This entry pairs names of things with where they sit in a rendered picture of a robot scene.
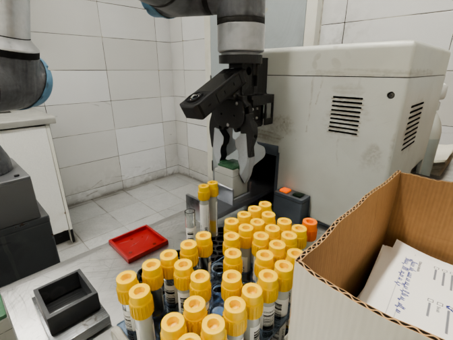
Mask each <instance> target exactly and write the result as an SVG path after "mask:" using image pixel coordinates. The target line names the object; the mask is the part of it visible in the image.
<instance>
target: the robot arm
mask: <svg viewBox="0 0 453 340"><path fill-rule="evenodd" d="M138 1H141V3H142V6H143V8H144V9H146V11H147V13H148V14H149V15H150V16H152V17H155V18H166V19H173V18H178V17H192V16H213V15H217V34H218V52H219V53H221V55H219V56H218V58H219V64H228V65H229V68H228V69H223V70H222V71H221V72H219V73H218V74H216V75H215V76H214V77H213V78H212V79H211V80H209V81H208V82H206V83H205V84H204V85H203V86H202V87H200V88H199V89H198V90H196V91H195V92H194V93H192V94H191V95H189V96H188V97H187V98H186V99H185V100H184V101H183V102H182V103H180V104H179V105H180V107H181V109H182V111H183V113H184V114H185V116H186V118H190V119H201V120H203V119H205V118H206V117H207V116H209V114H211V113H212V114H211V118H210V125H209V130H210V139H211V145H212V148H213V152H214V156H215V159H216V162H217V164H218V163H220V162H219V161H221V160H224V159H226V157H227V156H229V155H230V154H231V153H232V152H234V151H236V149H237V150H238V153H239V159H238V163H239V176H240V177H241V179H242V180H243V183H247V182H248V181H249V178H250V177H251V173H252V170H253V166H254V165H255V164H256V163H258V162H259V161H260V160H262V159H263V158H264V156H265V153H266V151H265V148H264V147H263V146H262V145H259V144H258V143H257V137H258V127H260V126H262V125H263V119H264V125H269V124H272V123H273V110H274V94H267V92H266V89H267V75H268V58H263V57H262V55H260V53H263V52H264V43H265V27H266V25H265V13H266V0H138ZM52 89H53V77H52V73H51V71H50V70H48V65H47V64H46V62H45V61H44V60H43V59H41V58H40V50H39V49H38V48H37V47H36V46H35V44H34V43H33V42H32V41H31V26H30V0H0V112H5V111H13V110H25V109H29V108H31V107H37V106H39V105H41V104H43V103H44V102H45V101H46V100H47V99H48V98H49V97H50V95H51V92H52ZM267 103H271V114H270V118H267ZM263 110H264V113H263ZM233 130H234V131H235V132H241V134H239V136H238V137H237V138H236V139H234V138H233ZM12 169H13V165H12V162H11V159H10V157H9V155H8V154H7V153H6V152H5V151H4V149H3V148H2V147H1V145H0V176H2V175H5V174H6V173H9V172H10V171H11V170H12Z"/></svg>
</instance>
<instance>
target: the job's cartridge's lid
mask: <svg viewBox="0 0 453 340"><path fill-rule="evenodd" d="M219 162H220V163H218V165H219V166H221V167H225V168H227V169H231V170H236V169H239V163H238V160H235V159H230V160H226V159H224V160H221V161H219Z"/></svg>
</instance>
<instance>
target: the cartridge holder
mask: <svg viewBox="0 0 453 340"><path fill-rule="evenodd" d="M33 292H34V297H32V302H33V305H34V308H35V310H36V312H37V314H38V317H39V319H40V321H41V323H42V326H43V328H44V331H45V333H46V334H47V337H48V339H49V340H87V339H88V338H90V337H91V336H93V335H94V334H96V333H97V332H99V331H101V330H102V329H104V328H105V327H107V326H109V325H110V324H111V318H110V315H109V314H108V312H107V311H106V310H105V308H104V307H103V306H102V304H101V303H100V301H99V297H98V292H97V291H96V290H95V288H94V287H93V286H92V284H91V283H90V282H89V280H88V279H87V278H86V276H85V275H84V273H83V272H82V271H81V270H80V268H79V269H78V270H76V271H73V272H71V273H69V274H67V275H64V276H62V277H60V278H58V279H55V280H54V281H51V282H50V283H47V284H45V285H43V286H41V287H38V288H36V289H34V290H33Z"/></svg>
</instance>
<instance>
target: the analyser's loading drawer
mask: <svg viewBox="0 0 453 340"><path fill-rule="evenodd" d="M273 191H274V180H273V179H269V178H267V177H263V176H261V175H257V176H255V177H252V178H250V179H249V181H248V182H247V193H245V194H243V195H241V196H238V197H236V198H234V189H232V188H229V187H227V186H224V185H222V184H220V183H218V196H217V204H218V219H220V218H222V217H224V216H226V215H228V214H230V213H232V212H234V211H236V210H238V209H240V208H242V207H244V206H246V205H248V204H250V203H252V202H254V201H255V200H257V199H259V198H261V197H263V196H265V195H267V194H269V193H271V192H273ZM186 208H187V209H189V208H192V209H194V210H195V219H196V220H197V221H199V222H200V200H199V199H198V198H196V197H195V196H192V195H191V194H186Z"/></svg>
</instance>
